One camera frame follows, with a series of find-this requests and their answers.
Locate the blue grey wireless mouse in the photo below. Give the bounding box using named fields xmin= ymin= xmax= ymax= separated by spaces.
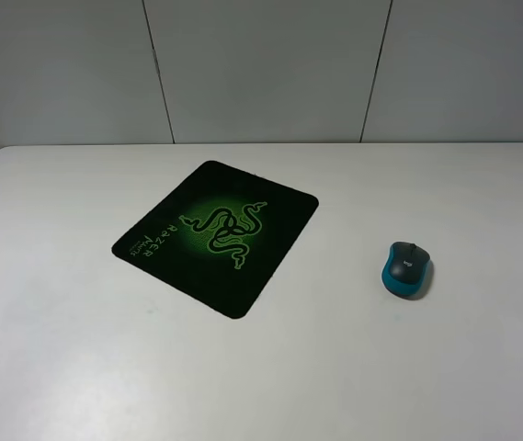
xmin=381 ymin=242 xmax=434 ymax=300

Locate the black green Razer mouse pad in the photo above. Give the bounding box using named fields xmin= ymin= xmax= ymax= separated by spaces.
xmin=111 ymin=160 xmax=319 ymax=319

